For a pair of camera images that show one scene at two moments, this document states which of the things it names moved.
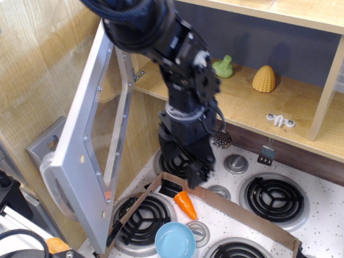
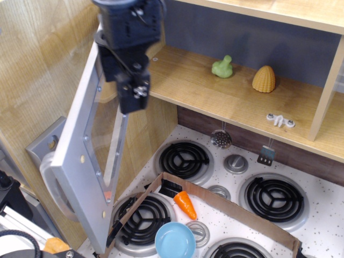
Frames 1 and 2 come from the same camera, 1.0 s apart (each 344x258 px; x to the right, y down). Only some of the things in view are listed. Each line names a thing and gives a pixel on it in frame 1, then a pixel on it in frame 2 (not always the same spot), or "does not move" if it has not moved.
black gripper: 185,131 → 124,33
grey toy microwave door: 79,177 does not move
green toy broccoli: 223,68 does not move
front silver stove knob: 201,233 does not move
